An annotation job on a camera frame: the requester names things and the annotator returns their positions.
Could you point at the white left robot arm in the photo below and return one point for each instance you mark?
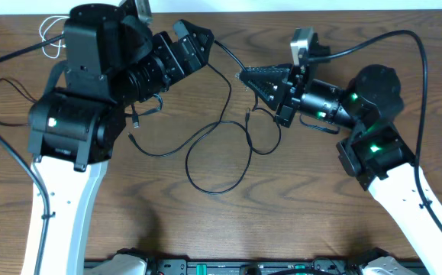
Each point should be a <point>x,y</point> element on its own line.
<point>113,60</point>

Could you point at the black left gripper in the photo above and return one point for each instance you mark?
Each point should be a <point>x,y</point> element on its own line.
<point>185,60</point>

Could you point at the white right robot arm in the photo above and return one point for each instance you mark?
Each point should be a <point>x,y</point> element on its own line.
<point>374,153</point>

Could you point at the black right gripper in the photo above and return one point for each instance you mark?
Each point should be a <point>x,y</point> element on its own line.
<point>278,98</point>

